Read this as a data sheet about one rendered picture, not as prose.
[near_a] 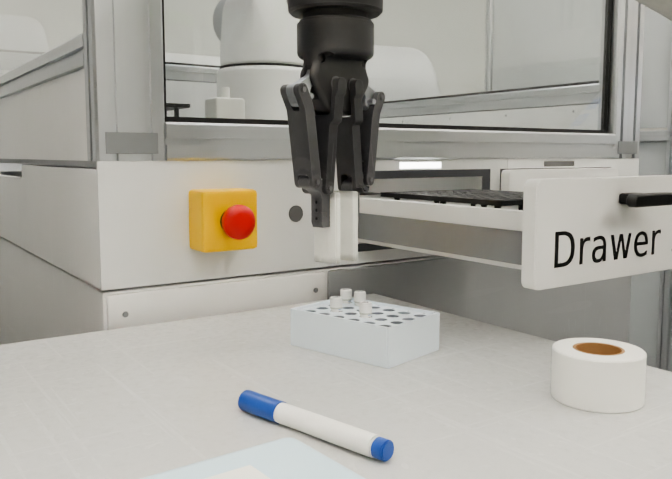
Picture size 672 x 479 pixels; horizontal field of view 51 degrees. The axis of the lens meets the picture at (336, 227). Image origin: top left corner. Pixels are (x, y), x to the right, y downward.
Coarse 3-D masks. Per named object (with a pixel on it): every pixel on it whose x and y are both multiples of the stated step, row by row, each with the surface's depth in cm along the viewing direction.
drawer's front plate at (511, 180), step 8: (576, 168) 124; (584, 168) 124; (592, 168) 125; (600, 168) 126; (608, 168) 127; (616, 168) 129; (504, 176) 114; (512, 176) 113; (520, 176) 114; (528, 176) 115; (536, 176) 117; (544, 176) 118; (552, 176) 119; (560, 176) 120; (568, 176) 121; (576, 176) 122; (584, 176) 124; (592, 176) 125; (600, 176) 126; (608, 176) 127; (504, 184) 114; (512, 184) 113; (520, 184) 114
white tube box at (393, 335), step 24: (312, 312) 70; (336, 312) 71; (384, 312) 71; (408, 312) 71; (432, 312) 70; (312, 336) 70; (336, 336) 68; (360, 336) 66; (384, 336) 64; (408, 336) 66; (432, 336) 69; (360, 360) 66; (384, 360) 64; (408, 360) 66
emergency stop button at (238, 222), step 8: (232, 208) 80; (240, 208) 81; (248, 208) 81; (224, 216) 80; (232, 216) 80; (240, 216) 80; (248, 216) 81; (224, 224) 80; (232, 224) 80; (240, 224) 80; (248, 224) 81; (232, 232) 80; (240, 232) 81; (248, 232) 81
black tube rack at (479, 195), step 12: (384, 192) 98; (396, 192) 98; (408, 192) 98; (420, 192) 98; (432, 192) 98; (444, 192) 98; (456, 192) 98; (468, 192) 98; (480, 192) 99; (492, 192) 98; (504, 192) 99; (516, 192) 98; (480, 204) 83
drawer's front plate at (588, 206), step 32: (544, 192) 70; (576, 192) 72; (608, 192) 75; (640, 192) 79; (544, 224) 70; (576, 224) 73; (608, 224) 76; (640, 224) 79; (544, 256) 70; (576, 256) 73; (608, 256) 76; (544, 288) 71
